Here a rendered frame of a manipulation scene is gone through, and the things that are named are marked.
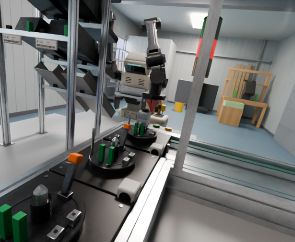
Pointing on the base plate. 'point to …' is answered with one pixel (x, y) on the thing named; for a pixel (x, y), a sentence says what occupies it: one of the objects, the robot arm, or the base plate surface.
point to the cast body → (144, 117)
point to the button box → (167, 130)
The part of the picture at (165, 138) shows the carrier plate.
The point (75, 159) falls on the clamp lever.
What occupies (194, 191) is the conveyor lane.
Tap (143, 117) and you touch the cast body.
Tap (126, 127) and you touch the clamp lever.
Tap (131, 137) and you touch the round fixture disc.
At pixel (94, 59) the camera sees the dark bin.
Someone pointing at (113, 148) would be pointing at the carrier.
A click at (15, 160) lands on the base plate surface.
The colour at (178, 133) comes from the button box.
